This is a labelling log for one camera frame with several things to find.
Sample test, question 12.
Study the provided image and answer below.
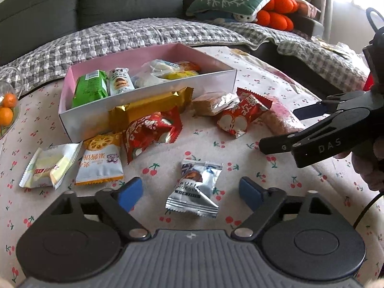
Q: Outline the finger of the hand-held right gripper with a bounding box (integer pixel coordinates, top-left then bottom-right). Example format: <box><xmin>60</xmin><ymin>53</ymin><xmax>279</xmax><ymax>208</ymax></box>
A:
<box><xmin>258</xmin><ymin>111</ymin><xmax>360</xmax><ymax>156</ymax></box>
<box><xmin>292</xmin><ymin>92</ymin><xmax>373</xmax><ymax>121</ymax></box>

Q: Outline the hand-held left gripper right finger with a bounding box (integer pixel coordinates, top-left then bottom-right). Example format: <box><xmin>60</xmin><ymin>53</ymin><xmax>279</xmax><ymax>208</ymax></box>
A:
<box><xmin>232</xmin><ymin>176</ymin><xmax>336</xmax><ymax>240</ymax></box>

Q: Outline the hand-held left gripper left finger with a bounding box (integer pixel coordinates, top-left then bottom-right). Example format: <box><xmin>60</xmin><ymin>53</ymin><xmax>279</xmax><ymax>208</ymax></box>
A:
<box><xmin>45</xmin><ymin>176</ymin><xmax>151</xmax><ymax>242</ymax></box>

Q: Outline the pink snack packet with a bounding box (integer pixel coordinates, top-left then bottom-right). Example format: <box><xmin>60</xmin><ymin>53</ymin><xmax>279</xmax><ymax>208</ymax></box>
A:
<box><xmin>264</xmin><ymin>95</ymin><xmax>307</xmax><ymax>136</ymax></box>

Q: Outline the orange white biscuit packet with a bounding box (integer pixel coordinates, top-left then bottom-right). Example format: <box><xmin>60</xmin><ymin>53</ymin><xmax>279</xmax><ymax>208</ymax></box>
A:
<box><xmin>75</xmin><ymin>132</ymin><xmax>125</xmax><ymax>186</ymax></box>

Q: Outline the red snack packet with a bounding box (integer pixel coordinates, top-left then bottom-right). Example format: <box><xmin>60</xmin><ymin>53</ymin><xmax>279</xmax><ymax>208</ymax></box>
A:
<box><xmin>216</xmin><ymin>87</ymin><xmax>273</xmax><ymax>139</ymax></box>
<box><xmin>122</xmin><ymin>108</ymin><xmax>183</xmax><ymax>165</ymax></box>

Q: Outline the silver chocolate snack packet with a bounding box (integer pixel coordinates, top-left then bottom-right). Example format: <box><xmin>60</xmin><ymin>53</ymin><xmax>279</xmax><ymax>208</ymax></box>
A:
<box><xmin>165</xmin><ymin>159</ymin><xmax>224</xmax><ymax>219</ymax></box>

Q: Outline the clear brown cake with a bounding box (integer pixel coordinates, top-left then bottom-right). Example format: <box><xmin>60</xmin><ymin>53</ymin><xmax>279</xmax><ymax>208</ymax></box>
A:
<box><xmin>191</xmin><ymin>91</ymin><xmax>241</xmax><ymax>117</ymax></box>

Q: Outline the gold foil snack bar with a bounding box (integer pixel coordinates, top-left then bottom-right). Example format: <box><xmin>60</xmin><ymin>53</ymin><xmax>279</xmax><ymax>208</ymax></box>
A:
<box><xmin>108</xmin><ymin>86</ymin><xmax>195</xmax><ymax>133</ymax></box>

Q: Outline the cream wafer packet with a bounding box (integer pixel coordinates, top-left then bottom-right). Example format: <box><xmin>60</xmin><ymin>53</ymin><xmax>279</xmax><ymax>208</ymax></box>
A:
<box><xmin>19</xmin><ymin>142</ymin><xmax>83</xmax><ymax>190</ymax></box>

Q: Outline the green snack packet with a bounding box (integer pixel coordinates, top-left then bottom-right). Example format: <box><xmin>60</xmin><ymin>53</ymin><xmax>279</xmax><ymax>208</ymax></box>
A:
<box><xmin>72</xmin><ymin>69</ymin><xmax>109</xmax><ymax>108</ymax></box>

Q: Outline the white cookie picture packet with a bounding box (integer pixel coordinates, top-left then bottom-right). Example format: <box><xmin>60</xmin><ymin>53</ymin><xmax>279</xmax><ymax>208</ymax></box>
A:
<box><xmin>107</xmin><ymin>67</ymin><xmax>136</xmax><ymax>97</ymax></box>

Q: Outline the clear white bun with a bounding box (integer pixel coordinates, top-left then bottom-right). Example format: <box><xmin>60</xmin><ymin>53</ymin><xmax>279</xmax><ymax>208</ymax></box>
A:
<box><xmin>132</xmin><ymin>61</ymin><xmax>172</xmax><ymax>89</ymax></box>

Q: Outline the yellow snack packet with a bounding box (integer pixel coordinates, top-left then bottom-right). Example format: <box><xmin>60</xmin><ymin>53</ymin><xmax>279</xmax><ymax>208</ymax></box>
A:
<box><xmin>163</xmin><ymin>70</ymin><xmax>200</xmax><ymax>81</ymax></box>

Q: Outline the orange-edged white snack packet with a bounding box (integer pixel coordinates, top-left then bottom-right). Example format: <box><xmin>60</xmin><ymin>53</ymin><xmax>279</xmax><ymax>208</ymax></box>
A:
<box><xmin>177</xmin><ymin>61</ymin><xmax>201</xmax><ymax>72</ymax></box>

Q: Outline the white blue-label snack packet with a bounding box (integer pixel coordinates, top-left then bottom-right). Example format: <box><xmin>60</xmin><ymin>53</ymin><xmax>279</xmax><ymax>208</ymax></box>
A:
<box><xmin>150</xmin><ymin>59</ymin><xmax>180</xmax><ymax>73</ymax></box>

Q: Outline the pink cardboard box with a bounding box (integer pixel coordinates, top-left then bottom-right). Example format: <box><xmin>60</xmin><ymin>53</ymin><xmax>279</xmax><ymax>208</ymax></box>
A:
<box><xmin>58</xmin><ymin>42</ymin><xmax>238</xmax><ymax>143</ymax></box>

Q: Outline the person's right hand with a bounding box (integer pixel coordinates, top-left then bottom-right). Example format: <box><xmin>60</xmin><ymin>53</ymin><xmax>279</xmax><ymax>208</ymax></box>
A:
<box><xmin>352</xmin><ymin>139</ymin><xmax>384</xmax><ymax>191</ymax></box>

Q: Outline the floral cloth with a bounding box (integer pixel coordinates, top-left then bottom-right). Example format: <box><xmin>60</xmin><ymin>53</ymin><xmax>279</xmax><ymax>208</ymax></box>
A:
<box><xmin>230</xmin><ymin>47</ymin><xmax>304</xmax><ymax>94</ymax></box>

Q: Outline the cherry print tablecloth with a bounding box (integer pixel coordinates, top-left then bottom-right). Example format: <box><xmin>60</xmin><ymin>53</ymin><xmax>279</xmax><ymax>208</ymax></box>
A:
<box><xmin>0</xmin><ymin>46</ymin><xmax>384</xmax><ymax>288</ymax></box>

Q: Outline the red object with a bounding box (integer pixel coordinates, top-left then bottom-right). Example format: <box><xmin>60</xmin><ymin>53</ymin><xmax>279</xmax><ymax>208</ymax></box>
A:
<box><xmin>362</xmin><ymin>71</ymin><xmax>376</xmax><ymax>92</ymax></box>

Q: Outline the floral paper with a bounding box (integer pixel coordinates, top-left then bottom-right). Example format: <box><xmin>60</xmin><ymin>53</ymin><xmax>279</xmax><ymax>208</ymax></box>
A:
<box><xmin>311</xmin><ymin>35</ymin><xmax>361</xmax><ymax>61</ymax></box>

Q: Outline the orange plush toy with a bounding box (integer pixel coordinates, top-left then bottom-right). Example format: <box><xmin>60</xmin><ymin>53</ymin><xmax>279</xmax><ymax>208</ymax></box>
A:
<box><xmin>255</xmin><ymin>0</ymin><xmax>299</xmax><ymax>31</ymax></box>

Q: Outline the white-faced plush doll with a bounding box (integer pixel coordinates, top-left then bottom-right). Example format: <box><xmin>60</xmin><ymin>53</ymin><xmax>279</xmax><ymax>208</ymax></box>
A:
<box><xmin>207</xmin><ymin>10</ymin><xmax>259</xmax><ymax>23</ymax></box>

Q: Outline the small tangerine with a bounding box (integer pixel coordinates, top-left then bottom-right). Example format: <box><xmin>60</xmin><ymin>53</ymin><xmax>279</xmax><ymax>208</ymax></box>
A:
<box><xmin>0</xmin><ymin>107</ymin><xmax>14</xmax><ymax>127</ymax></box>
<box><xmin>1</xmin><ymin>94</ymin><xmax>18</xmax><ymax>109</ymax></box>

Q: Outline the glass jar with oranges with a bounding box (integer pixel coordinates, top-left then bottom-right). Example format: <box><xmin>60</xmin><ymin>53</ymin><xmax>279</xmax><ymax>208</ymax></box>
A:
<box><xmin>0</xmin><ymin>66</ymin><xmax>25</xmax><ymax>139</ymax></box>

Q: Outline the grey checkered blanket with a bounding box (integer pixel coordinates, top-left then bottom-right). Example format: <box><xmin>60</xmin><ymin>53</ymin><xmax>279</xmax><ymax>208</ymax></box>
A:
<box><xmin>0</xmin><ymin>17</ymin><xmax>373</xmax><ymax>103</ymax></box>

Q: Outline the dark grey sofa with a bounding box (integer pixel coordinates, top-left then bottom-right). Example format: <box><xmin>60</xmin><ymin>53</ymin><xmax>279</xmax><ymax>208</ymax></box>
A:
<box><xmin>0</xmin><ymin>0</ymin><xmax>345</xmax><ymax>94</ymax></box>

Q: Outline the black cable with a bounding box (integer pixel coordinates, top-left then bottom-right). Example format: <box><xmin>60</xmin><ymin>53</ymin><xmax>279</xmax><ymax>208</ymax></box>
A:
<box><xmin>352</xmin><ymin>191</ymin><xmax>384</xmax><ymax>229</ymax></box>

